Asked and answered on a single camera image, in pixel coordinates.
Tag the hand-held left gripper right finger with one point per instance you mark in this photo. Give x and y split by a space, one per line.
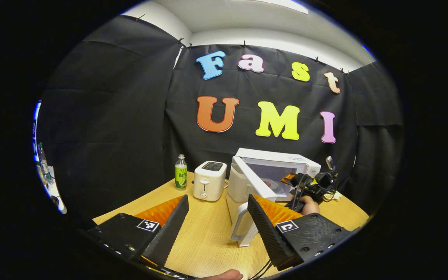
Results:
266 233

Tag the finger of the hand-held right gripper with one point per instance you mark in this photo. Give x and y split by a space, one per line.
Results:
287 179

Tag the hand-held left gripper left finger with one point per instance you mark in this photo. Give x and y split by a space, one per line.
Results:
171 233

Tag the white square plate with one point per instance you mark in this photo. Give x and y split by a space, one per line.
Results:
280 188

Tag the pink round food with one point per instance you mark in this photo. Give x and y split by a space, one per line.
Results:
272 183

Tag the white microwave oven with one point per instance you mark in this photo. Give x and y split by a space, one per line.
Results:
247 182

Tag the white divided tray of beans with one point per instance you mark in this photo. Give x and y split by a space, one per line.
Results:
335 196

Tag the green label drink bottle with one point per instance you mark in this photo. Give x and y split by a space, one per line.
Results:
181 175

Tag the white toaster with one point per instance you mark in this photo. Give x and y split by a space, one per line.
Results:
209 181

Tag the black backdrop cloth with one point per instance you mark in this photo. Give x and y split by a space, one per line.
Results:
111 116

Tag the clear plastic bottle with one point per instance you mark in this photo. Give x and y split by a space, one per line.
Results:
44 165

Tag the ceiling light panel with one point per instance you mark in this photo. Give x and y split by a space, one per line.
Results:
278 4

